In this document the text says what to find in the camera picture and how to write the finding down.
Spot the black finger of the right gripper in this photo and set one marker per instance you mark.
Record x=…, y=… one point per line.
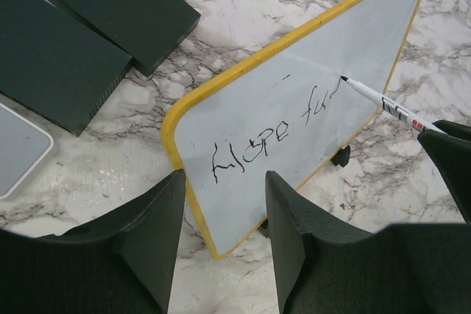
x=450, y=152

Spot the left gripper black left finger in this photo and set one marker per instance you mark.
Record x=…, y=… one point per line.
x=120, y=262

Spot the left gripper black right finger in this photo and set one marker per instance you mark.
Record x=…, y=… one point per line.
x=325, y=265

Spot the black marker pen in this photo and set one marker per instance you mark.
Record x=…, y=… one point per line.
x=390, y=106

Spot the yellow framed whiteboard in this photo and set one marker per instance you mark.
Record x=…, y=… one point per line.
x=283, y=109

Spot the grey white eraser block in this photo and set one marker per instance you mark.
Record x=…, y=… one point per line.
x=24, y=146

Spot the black rectangular pad lower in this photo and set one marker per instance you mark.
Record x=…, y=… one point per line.
x=55, y=66

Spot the black rectangular pad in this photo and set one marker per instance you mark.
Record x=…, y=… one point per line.
x=148, y=30
x=55, y=66

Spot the black rectangular pad upper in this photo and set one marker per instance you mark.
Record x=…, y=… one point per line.
x=148, y=30

